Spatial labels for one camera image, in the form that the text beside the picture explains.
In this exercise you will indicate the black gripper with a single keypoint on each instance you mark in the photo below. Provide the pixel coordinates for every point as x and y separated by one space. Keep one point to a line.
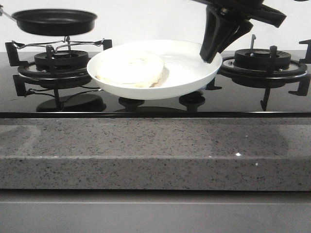
222 29

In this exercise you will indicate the white plate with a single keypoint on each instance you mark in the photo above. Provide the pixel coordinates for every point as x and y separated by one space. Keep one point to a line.
185 71

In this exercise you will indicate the fried egg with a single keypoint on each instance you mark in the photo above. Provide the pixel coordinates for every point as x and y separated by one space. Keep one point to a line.
131 68

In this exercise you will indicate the black frying pan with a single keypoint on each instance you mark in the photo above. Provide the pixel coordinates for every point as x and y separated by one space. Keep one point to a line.
53 22

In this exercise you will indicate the right black gas burner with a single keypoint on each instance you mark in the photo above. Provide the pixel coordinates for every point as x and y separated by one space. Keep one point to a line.
260 59

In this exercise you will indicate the black gas burner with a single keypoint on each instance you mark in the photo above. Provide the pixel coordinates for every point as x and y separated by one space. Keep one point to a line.
63 60
260 59

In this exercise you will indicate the left black gas burner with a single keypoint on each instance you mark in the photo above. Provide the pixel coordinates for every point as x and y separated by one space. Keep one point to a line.
63 60

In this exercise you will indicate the black glass cooktop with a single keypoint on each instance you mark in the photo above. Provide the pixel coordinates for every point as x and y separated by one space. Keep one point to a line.
185 106

